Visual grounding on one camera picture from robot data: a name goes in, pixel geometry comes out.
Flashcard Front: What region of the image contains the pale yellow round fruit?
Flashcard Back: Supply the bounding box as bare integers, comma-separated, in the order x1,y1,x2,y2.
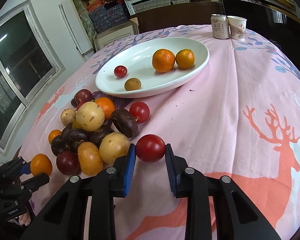
75,101,105,132
99,132,130,165

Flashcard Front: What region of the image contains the red cherry tomato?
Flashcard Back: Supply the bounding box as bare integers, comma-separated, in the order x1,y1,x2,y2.
135,134,166,163
114,66,127,79
129,101,150,124

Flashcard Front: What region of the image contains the orange-yellow passion fruit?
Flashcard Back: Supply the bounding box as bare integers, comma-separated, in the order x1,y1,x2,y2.
77,142,103,176

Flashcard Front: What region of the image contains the dark red plum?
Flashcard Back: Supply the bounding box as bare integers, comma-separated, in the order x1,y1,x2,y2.
56,151,80,176

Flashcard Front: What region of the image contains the small orange tomato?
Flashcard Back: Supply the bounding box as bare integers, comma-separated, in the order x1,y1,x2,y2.
48,129,62,144

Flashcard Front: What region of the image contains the small pale yellow fruit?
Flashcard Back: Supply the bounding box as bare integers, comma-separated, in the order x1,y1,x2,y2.
61,108,76,126

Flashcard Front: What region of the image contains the small yellow-green tomato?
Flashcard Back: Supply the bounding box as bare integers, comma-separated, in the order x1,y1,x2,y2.
124,77,142,91

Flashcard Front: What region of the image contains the large textured orange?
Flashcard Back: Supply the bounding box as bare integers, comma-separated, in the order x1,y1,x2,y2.
152,49,175,73

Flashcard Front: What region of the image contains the smooth orange tomato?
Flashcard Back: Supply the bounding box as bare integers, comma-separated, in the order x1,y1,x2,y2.
175,49,195,69

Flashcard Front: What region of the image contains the person's left hand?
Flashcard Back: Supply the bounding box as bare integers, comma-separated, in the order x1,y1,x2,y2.
13,211,31,226

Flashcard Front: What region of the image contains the pink deer tablecloth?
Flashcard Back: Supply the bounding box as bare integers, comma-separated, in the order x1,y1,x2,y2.
20,25,300,239

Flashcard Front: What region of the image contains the white oval plate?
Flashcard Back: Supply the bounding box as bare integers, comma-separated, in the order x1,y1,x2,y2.
95,37,210,99

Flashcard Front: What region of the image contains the framed picture leaning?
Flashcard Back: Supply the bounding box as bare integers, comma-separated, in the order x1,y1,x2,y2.
93,18,139,51

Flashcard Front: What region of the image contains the pink drink can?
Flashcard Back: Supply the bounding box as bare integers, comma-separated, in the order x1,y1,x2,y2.
211,14,230,40

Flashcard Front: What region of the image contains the white paper cup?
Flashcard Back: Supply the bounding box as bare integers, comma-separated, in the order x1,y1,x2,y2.
228,16,247,41

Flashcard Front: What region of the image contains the window with grey frame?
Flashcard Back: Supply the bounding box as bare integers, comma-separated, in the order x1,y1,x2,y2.
0,0,63,151

